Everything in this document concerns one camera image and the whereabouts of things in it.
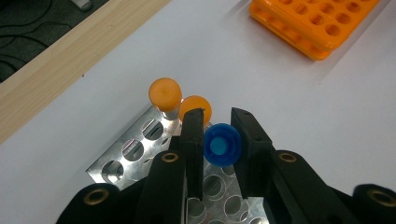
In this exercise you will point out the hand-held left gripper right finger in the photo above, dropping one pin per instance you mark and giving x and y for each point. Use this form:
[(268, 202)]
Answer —
[(253, 155)]

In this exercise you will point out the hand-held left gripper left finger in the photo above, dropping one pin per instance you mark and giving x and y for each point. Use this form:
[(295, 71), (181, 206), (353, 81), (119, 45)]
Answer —
[(193, 149)]

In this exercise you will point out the blue-capped clear test tube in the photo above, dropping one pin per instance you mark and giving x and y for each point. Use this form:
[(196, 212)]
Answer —
[(222, 144)]

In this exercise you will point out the orange-capped clear test tube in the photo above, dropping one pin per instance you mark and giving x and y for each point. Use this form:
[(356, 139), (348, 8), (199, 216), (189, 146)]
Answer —
[(193, 104), (165, 93)]

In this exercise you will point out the perforated metal test tube rack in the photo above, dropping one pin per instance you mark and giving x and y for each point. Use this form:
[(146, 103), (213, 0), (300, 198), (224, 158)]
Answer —
[(137, 168)]

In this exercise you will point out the orange plastic test tube rack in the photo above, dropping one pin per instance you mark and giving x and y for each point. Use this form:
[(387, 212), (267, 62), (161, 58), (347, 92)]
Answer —
[(314, 31)]

